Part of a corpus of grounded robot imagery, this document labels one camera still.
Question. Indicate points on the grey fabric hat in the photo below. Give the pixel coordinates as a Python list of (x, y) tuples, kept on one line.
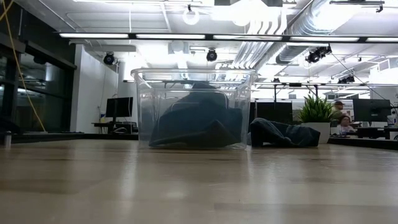
[(199, 124)]

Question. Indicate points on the blue denim hat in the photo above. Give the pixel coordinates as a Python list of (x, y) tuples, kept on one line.
[(280, 133)]

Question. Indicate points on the clear plastic storage bin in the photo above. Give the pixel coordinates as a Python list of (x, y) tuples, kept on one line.
[(146, 93)]

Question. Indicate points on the black ceiling spotlight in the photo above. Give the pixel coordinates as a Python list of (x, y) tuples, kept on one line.
[(211, 55), (109, 58)]

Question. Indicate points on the black computer monitor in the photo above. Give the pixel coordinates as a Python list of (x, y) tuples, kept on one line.
[(371, 110), (119, 107), (273, 110)]

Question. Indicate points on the green artificial plant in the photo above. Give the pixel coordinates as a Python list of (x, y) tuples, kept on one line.
[(315, 110)]

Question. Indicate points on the white plant pot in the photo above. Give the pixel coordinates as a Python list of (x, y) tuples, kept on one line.
[(317, 133)]

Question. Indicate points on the long ceiling light bar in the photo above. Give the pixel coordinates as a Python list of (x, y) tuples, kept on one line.
[(93, 35)]

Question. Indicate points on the black track light cluster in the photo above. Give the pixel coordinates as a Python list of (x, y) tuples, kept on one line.
[(317, 54), (346, 80)]

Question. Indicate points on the person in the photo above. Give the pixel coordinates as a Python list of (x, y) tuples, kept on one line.
[(345, 125), (338, 109)]

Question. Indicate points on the white plastic bucket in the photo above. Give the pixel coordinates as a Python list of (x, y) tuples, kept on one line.
[(391, 120)]

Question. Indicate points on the small grey metal cylinder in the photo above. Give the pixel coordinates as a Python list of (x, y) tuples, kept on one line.
[(7, 140)]

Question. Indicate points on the black aluminium table frame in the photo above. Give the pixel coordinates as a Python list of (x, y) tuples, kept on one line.
[(62, 137)]

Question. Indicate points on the silver ventilation duct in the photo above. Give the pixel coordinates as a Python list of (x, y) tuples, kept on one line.
[(311, 25)]

